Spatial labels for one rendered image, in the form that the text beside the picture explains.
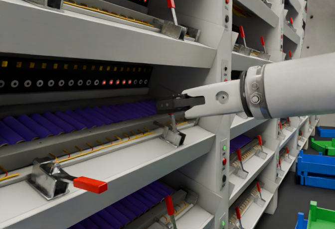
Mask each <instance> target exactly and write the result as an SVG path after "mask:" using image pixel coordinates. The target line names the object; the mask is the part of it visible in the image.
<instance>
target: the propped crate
mask: <svg viewBox="0 0 335 229"><path fill-rule="evenodd" d="M307 229H335V211H332V210H327V209H322V208H317V202H315V201H311V202H310V211H309V218H308V224H307Z"/></svg>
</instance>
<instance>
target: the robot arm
mask: <svg viewBox="0 0 335 229"><path fill-rule="evenodd" d="M182 94H183V95H170V96H163V97H157V98H155V106H156V113H157V114H158V115H160V114H169V113H176V112H181V111H186V112H185V116H184V117H185V118H186V119H190V118H198V117H207V116H216V115H228V114H235V113H241V112H245V113H246V115H247V116H248V117H254V118H255V119H256V120H260V119H272V118H283V117H296V116H308V115H326V114H335V0H308V2H307V17H306V26H305V33H304V39H303V44H302V49H301V54H300V58H299V59H293V60H288V61H282V62H277V63H271V64H265V65H259V66H254V67H250V68H249V69H248V71H243V72H242V74H241V77H240V79H239V80H233V81H227V82H221V83H216V84H210V85H205V86H201V87H196V88H192V89H188V90H184V91H183V92H182Z"/></svg>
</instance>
